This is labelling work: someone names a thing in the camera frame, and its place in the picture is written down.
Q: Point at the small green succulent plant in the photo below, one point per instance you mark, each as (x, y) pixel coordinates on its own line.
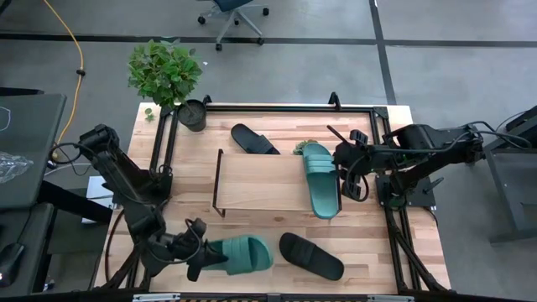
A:
(298, 147)

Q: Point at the dark grey desk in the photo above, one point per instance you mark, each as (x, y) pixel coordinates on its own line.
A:
(29, 147)

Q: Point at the black side table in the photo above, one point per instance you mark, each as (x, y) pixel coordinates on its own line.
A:
(25, 226)

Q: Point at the dark metal stand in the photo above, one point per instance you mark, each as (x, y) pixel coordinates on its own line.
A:
(512, 189)

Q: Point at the leafy plant in black pot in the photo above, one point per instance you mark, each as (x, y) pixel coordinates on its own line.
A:
(163, 71)

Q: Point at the silver metal bracket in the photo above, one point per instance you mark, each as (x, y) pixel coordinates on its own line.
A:
(390, 298)
(155, 297)

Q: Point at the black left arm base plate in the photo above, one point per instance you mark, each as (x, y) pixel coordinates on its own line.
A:
(164, 189)

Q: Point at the green rubber slide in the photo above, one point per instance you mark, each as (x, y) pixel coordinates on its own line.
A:
(247, 253)
(321, 180)

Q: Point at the white box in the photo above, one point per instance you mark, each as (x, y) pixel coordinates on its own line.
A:
(96, 191)

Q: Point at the black aluminium table frame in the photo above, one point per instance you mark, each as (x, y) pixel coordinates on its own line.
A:
(293, 108)

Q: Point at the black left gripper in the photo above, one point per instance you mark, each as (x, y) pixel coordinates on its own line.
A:
(189, 247)

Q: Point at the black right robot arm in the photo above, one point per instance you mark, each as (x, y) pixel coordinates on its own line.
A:
(436, 142)

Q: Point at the blue office chair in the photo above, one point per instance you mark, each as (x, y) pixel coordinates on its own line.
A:
(235, 12)

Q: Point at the black rubber slide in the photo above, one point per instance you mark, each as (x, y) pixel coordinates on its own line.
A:
(310, 256)
(249, 138)

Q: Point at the wooden shelf with black frame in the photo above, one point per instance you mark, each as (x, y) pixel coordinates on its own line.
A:
(260, 180)

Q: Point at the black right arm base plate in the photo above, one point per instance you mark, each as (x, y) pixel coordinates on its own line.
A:
(423, 197)

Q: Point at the clear plastic bag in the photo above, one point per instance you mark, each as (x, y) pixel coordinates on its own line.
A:
(12, 165)

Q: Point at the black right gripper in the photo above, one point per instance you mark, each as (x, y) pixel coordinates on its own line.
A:
(352, 157)

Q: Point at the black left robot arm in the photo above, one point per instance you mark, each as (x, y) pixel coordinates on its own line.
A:
(126, 184)

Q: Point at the small green leaf sprig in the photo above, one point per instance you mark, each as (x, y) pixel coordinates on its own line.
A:
(149, 114)

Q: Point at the black computer mouse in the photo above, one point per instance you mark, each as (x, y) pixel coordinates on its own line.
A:
(10, 262)

